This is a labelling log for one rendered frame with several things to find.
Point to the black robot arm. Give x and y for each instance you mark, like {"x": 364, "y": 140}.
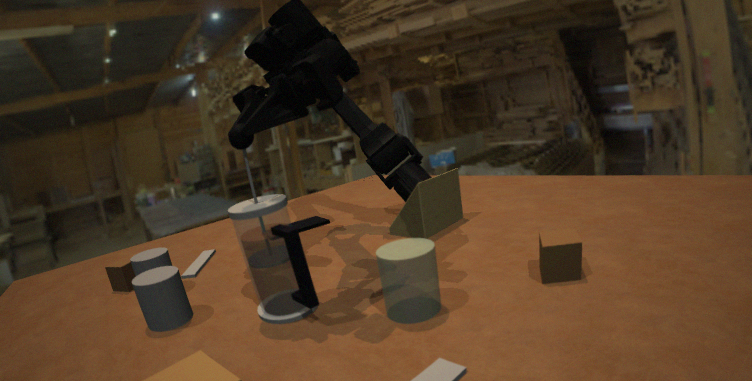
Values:
{"x": 296, "y": 31}

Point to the dark grey cylinder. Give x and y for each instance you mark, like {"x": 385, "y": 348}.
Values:
{"x": 150, "y": 259}
{"x": 162, "y": 298}

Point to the french press coffee maker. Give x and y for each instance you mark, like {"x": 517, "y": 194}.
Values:
{"x": 272, "y": 251}

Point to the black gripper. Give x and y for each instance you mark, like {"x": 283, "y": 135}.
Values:
{"x": 288, "y": 95}

